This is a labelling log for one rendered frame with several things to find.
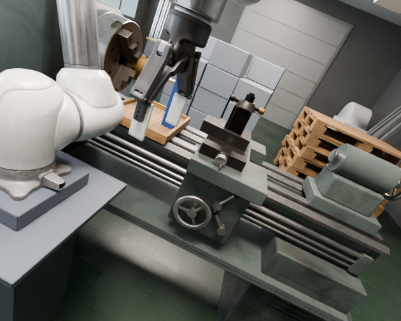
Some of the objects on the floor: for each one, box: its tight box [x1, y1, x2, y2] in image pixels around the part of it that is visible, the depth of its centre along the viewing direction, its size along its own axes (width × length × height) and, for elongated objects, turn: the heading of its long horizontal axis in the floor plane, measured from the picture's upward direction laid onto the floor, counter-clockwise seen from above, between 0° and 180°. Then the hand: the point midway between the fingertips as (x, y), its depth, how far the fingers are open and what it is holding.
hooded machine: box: [327, 102, 372, 133], centre depth 550 cm, size 72×59×131 cm
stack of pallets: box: [274, 106, 401, 219], centre depth 341 cm, size 138×95×98 cm
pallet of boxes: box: [159, 36, 285, 134], centre depth 344 cm, size 134×89×133 cm
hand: (156, 125), depth 48 cm, fingers open, 13 cm apart
